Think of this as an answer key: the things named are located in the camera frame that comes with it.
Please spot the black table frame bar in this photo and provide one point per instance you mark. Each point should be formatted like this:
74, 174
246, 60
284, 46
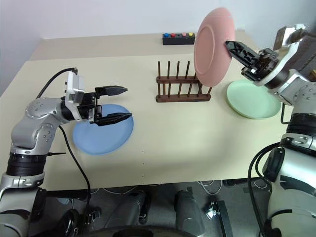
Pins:
66, 195

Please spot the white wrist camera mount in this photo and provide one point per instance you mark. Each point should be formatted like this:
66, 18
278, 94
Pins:
284, 60
75, 85

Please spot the black metal bracket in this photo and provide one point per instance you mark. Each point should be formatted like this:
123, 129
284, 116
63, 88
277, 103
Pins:
222, 217

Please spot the blue plate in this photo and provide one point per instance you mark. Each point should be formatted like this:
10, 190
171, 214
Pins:
103, 138

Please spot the wooden dish rack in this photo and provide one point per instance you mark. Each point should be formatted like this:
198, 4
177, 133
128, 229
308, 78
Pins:
182, 96

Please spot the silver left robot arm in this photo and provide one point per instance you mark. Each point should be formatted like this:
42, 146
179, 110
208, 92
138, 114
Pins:
37, 111

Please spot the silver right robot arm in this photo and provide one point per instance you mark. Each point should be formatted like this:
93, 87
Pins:
296, 91

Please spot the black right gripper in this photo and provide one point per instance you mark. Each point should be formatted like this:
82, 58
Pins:
266, 61

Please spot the pink plate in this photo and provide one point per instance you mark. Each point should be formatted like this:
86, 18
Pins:
212, 49

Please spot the green plate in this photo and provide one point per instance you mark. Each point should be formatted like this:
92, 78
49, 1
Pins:
247, 101

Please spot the dark grey rounded shape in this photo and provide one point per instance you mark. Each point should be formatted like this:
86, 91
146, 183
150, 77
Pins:
188, 212
128, 207

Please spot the black button box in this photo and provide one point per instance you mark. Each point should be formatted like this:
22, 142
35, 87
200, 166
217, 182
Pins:
179, 40

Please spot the dark brown furniture piece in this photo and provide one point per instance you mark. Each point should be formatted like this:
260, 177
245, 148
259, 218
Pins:
307, 59

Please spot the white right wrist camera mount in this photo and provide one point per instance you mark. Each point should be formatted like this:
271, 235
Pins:
284, 60

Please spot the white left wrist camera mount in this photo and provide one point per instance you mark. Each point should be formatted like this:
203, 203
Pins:
75, 85

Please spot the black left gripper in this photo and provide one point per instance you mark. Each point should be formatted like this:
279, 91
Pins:
89, 106

